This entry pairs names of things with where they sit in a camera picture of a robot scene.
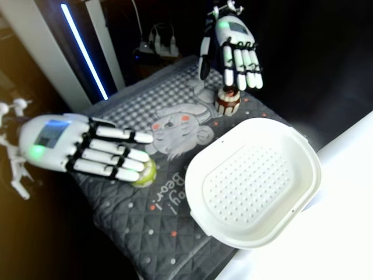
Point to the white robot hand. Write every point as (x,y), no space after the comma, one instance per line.
(52,146)
(233,32)

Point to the white plastic tray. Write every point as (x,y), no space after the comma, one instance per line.
(250,186)

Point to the power strip with white plugs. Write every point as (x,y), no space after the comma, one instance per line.
(163,48)

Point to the small brown cupcake toy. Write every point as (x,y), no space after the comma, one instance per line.
(228,105)

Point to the blue light strip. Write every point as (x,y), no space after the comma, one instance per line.
(84,52)

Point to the green tennis ball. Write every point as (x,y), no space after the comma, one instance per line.
(147,178)

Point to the grey quilt with bear print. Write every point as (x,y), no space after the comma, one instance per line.
(140,221)

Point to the wide white frame post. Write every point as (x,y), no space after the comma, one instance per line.
(43,49)

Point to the narrow white frame post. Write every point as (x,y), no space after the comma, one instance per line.
(106,49)

